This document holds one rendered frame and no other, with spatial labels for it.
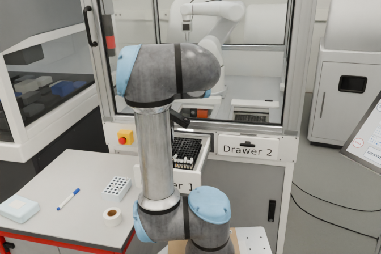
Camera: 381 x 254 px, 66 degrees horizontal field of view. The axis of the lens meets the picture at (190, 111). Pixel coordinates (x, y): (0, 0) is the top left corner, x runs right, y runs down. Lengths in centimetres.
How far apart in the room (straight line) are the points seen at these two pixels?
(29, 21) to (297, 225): 212
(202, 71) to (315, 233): 187
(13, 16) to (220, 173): 129
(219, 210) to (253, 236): 42
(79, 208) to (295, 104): 105
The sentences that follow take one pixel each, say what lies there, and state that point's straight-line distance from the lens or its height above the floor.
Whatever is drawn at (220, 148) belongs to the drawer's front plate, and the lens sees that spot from 150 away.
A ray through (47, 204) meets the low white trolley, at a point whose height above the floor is 76.
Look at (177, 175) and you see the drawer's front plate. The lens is 123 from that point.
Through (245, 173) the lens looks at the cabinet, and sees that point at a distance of 160.
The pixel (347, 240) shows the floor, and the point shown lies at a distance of 239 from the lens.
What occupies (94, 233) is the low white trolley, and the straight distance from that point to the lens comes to 128.
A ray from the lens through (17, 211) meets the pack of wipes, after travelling 145.
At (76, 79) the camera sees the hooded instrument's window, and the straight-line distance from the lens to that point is 209.
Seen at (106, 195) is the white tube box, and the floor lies 79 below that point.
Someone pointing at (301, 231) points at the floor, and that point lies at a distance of 235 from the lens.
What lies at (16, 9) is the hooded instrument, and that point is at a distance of 170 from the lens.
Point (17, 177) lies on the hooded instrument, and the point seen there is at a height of 63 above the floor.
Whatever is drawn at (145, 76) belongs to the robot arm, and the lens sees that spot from 64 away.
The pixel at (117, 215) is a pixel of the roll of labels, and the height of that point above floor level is 80.
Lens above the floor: 164
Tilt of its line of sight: 24 degrees down
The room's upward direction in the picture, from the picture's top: 2 degrees counter-clockwise
